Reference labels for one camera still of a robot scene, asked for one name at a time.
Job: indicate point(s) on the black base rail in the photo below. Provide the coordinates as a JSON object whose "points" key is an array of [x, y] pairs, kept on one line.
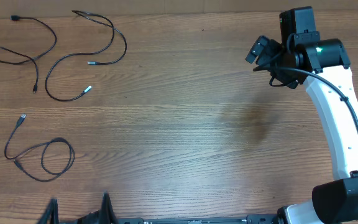
{"points": [[249, 219]]}

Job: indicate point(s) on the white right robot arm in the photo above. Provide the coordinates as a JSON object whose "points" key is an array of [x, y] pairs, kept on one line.
{"points": [[323, 67]]}

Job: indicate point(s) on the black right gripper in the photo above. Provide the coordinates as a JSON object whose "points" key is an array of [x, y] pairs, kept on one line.
{"points": [[270, 50]]}

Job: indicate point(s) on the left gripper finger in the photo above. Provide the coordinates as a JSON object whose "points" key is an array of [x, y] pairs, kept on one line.
{"points": [[106, 213], [50, 215]]}

